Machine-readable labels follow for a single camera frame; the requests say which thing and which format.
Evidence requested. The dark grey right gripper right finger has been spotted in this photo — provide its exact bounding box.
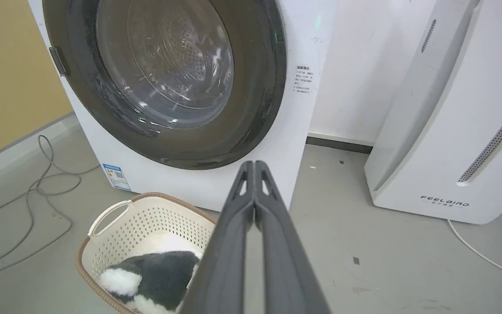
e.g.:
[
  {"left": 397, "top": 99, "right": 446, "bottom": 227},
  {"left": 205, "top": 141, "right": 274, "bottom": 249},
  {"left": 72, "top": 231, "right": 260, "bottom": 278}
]
[{"left": 254, "top": 160, "right": 332, "bottom": 314}]

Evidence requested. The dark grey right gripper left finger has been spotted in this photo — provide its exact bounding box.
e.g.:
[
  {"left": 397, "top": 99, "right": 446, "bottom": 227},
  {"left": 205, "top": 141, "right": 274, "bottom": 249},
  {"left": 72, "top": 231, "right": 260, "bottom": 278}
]
[{"left": 178, "top": 160, "right": 256, "bottom": 314}]

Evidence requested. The white front-load washing machine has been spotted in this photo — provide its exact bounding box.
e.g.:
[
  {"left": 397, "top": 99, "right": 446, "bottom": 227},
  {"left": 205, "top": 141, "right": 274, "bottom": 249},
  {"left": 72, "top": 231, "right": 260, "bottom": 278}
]
[{"left": 28, "top": 0, "right": 339, "bottom": 212}]

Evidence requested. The dark round washing machine door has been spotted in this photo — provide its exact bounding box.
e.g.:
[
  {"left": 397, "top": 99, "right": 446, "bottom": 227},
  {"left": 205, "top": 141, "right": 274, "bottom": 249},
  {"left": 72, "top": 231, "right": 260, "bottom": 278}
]
[{"left": 42, "top": 0, "right": 287, "bottom": 170}]

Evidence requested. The grey and white plush toy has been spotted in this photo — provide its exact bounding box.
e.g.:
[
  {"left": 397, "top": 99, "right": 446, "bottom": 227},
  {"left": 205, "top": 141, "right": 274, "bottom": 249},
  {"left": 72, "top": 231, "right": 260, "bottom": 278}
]
[{"left": 98, "top": 250, "right": 202, "bottom": 314}]

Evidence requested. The cream perforated laundry basket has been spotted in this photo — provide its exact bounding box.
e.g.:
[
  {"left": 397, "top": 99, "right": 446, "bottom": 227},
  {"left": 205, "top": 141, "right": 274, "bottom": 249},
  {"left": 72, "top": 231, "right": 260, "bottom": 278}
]
[{"left": 75, "top": 192, "right": 217, "bottom": 314}]

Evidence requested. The blue energy label sticker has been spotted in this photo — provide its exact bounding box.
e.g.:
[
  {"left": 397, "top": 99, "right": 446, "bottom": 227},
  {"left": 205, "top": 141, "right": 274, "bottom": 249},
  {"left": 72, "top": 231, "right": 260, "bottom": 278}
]
[{"left": 102, "top": 164, "right": 132, "bottom": 192}]

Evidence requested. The white Feelbird air purifier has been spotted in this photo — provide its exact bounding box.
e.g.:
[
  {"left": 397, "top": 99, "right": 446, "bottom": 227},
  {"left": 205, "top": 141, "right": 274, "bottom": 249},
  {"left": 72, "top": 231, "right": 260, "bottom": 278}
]
[{"left": 363, "top": 0, "right": 502, "bottom": 225}]

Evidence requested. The white power cable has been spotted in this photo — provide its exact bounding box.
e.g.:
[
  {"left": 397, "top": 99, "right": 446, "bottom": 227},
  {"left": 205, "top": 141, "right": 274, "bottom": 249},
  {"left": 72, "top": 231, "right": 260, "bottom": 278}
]
[{"left": 447, "top": 192, "right": 502, "bottom": 276}]

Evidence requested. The grey power cable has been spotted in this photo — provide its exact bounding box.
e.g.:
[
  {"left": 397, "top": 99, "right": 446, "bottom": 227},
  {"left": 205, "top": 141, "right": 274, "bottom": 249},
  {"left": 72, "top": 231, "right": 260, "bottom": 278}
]
[{"left": 0, "top": 135, "right": 101, "bottom": 285}]

